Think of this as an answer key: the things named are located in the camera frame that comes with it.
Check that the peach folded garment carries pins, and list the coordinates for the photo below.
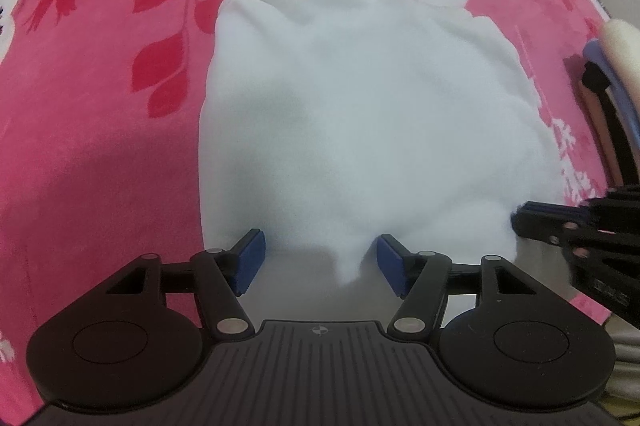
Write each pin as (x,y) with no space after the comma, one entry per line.
(600,125)

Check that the white sweatshirt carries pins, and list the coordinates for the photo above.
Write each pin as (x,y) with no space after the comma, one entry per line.
(350,105)

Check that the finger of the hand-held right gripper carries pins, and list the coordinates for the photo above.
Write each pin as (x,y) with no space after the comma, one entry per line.
(537,228)
(550,207)

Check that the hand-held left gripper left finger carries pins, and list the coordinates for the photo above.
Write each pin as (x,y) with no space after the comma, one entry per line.
(252,257)

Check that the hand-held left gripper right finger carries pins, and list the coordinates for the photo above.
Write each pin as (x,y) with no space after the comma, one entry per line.
(389,262)

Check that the pale cloth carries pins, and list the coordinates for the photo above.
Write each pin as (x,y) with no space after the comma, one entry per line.
(625,346)

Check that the cream folded garment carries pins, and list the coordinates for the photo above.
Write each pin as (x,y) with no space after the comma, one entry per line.
(622,38)

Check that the black folded garment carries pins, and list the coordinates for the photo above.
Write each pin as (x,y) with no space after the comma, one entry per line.
(602,90)

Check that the pink floral blanket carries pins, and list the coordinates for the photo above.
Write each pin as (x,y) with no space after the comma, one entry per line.
(100,155)

